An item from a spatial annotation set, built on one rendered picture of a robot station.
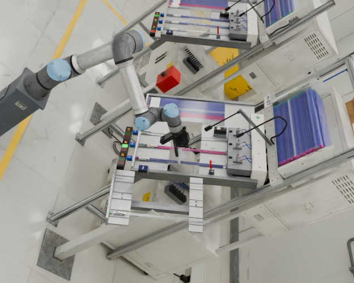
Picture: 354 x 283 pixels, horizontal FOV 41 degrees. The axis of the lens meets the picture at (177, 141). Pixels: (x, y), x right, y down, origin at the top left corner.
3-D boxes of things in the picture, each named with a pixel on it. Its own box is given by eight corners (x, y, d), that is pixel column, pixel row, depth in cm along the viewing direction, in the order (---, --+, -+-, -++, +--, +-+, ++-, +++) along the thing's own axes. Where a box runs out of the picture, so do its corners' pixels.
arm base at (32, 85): (19, 88, 248) (31, 79, 243) (27, 70, 259) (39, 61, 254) (42, 105, 256) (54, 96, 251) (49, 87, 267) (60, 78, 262)
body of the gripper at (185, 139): (189, 149, 258) (185, 132, 250) (173, 150, 260) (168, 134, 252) (190, 139, 263) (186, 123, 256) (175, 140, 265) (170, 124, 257)
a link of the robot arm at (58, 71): (33, 72, 247) (49, 59, 240) (48, 66, 258) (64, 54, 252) (46, 91, 248) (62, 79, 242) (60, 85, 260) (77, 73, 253)
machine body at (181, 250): (85, 238, 316) (154, 205, 285) (106, 162, 366) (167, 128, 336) (150, 282, 348) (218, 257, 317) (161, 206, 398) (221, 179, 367)
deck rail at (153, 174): (130, 177, 269) (130, 169, 265) (131, 174, 271) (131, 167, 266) (255, 189, 267) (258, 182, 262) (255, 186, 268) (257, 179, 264)
